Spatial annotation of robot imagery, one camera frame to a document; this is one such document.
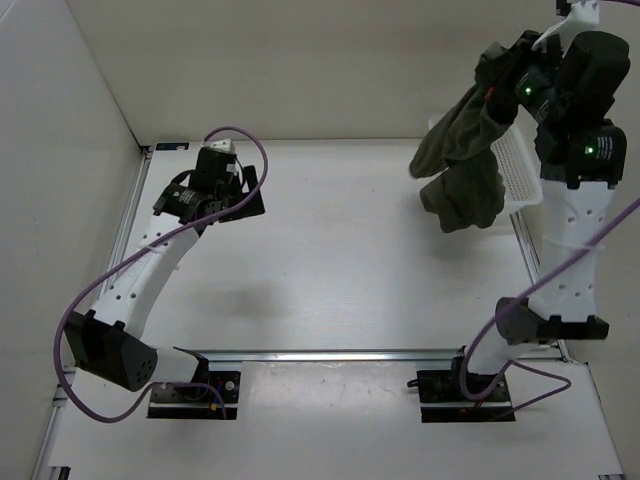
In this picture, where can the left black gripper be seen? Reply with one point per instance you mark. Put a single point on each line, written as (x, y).
(250, 208)

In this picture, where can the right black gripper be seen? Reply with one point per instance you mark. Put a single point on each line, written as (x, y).
(498, 73)

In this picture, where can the olive green shorts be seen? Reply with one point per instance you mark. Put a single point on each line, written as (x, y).
(466, 188)

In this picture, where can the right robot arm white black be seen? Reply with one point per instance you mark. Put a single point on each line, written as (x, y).
(568, 92)

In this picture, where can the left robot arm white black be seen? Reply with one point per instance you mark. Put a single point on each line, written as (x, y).
(106, 341)

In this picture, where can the white plastic mesh basket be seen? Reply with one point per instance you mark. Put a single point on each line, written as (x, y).
(518, 172)

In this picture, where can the small blue label sticker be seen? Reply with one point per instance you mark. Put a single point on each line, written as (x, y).
(172, 146)

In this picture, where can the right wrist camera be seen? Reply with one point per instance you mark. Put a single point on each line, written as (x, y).
(577, 17)

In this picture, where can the left aluminium frame rail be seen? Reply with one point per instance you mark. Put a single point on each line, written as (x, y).
(41, 468)

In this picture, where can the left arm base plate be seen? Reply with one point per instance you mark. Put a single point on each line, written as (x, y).
(168, 402)

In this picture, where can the front aluminium rail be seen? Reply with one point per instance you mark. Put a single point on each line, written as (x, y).
(357, 355)

